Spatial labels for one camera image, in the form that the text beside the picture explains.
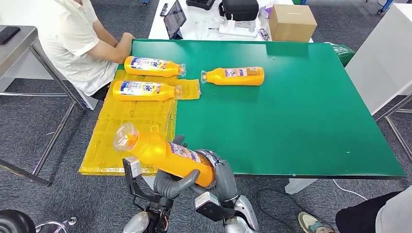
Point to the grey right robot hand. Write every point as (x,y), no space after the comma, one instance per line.
(225,183)

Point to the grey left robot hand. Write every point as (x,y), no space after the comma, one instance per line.
(170,188)

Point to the orange detergent bottle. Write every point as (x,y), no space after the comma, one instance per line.
(141,96)
(154,154)
(151,72)
(225,80)

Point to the black phone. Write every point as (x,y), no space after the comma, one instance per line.
(9,33)
(164,9)

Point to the person's right forearm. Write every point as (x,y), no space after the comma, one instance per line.
(128,48)

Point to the white table leg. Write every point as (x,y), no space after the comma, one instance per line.
(297,186)

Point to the yellow taped cardboard sheet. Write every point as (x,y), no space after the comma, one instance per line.
(135,119)

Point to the white and green sneaker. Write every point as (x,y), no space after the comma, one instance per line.
(310,222)

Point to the chrome stool base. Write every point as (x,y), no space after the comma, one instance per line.
(71,221)

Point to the green table mat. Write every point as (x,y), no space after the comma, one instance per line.
(305,112)

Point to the white power strip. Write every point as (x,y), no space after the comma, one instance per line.
(235,30)

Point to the black round stool seat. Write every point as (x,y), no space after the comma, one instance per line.
(13,223)

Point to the person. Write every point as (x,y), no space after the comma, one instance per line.
(392,215)
(67,35)

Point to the black tablet on stand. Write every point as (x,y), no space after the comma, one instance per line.
(175,17)

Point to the brown cardboard box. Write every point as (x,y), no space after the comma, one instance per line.
(291,24)

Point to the white desk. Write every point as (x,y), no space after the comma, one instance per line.
(193,13)

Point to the black zip bag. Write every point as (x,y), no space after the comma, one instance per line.
(238,9)

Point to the purple plastic packet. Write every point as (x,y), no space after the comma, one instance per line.
(265,13)

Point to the green shopping bag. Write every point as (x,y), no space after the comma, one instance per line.
(342,53)

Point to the flat black case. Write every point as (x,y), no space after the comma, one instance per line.
(201,3)

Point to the white table with metal legs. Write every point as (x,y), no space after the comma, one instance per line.
(379,58)

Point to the grey metal table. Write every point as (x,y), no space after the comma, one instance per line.
(9,54)

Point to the blue chair base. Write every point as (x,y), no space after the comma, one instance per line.
(386,4)

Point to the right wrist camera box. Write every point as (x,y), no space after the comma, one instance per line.
(209,205)

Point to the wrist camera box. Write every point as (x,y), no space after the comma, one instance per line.
(209,205)
(132,167)

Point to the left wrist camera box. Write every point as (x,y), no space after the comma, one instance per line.
(132,167)

